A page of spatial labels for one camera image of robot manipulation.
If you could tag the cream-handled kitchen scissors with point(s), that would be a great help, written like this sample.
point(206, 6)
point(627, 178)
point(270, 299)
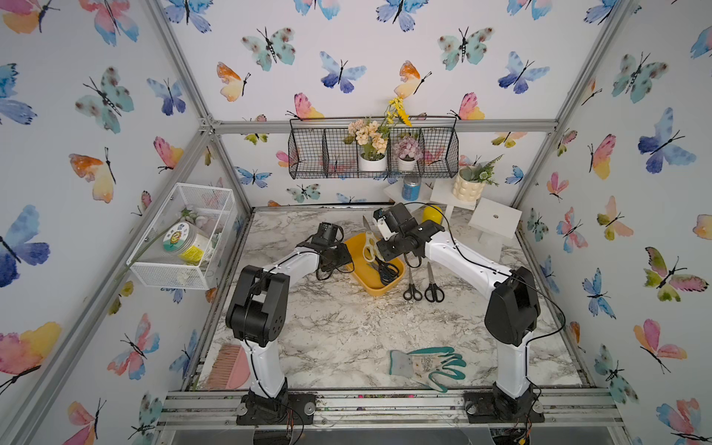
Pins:
point(370, 250)

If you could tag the yellow plastic storage box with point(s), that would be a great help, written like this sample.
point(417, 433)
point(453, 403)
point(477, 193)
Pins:
point(364, 272)

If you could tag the teal grey gardening glove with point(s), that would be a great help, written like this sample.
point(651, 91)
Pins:
point(429, 367)

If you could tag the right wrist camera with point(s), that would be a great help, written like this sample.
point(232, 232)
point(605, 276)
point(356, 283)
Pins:
point(382, 226)

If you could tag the aluminium front rail frame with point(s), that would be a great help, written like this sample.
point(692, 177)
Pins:
point(331, 409)

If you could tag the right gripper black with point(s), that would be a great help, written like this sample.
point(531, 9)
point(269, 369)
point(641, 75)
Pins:
point(385, 252)

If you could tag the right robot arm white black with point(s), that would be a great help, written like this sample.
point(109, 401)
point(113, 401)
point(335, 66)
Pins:
point(513, 301)

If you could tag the pink dustpan brush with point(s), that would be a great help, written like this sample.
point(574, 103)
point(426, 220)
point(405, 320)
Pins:
point(230, 371)

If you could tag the blue tin can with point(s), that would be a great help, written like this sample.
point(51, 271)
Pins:
point(411, 185)

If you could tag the small black-handled scissors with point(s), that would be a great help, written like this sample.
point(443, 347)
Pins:
point(412, 293)

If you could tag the yellow artificial flower stem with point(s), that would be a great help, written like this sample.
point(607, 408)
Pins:
point(396, 113)

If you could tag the beige flowers in white pot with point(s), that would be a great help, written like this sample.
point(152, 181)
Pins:
point(372, 143)

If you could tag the black wire wall basket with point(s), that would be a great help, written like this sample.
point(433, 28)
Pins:
point(347, 148)

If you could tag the clear acrylic wall box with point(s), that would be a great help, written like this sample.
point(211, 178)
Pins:
point(212, 210)

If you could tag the white stepped display stand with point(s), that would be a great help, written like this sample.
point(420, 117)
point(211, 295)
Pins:
point(496, 223)

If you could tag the yellow plastic bottle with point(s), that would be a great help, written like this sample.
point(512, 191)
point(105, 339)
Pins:
point(433, 214)

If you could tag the round green-lidded jar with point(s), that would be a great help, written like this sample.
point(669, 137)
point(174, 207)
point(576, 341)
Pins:
point(187, 242)

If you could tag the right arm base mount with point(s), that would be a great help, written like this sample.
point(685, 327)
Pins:
point(494, 406)

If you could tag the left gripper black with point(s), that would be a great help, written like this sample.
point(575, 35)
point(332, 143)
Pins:
point(345, 256)

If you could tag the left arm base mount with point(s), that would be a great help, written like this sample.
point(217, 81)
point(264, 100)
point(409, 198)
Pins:
point(287, 407)

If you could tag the long black-handled scissors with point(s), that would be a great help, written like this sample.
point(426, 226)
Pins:
point(433, 292)

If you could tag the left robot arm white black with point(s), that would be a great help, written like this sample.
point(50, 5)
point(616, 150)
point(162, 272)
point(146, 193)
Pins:
point(257, 311)

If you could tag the cream pot with green plant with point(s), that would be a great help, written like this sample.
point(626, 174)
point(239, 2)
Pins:
point(472, 179)

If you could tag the purple flowers in white pot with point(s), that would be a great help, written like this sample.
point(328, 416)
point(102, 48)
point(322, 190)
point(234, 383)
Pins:
point(409, 153)

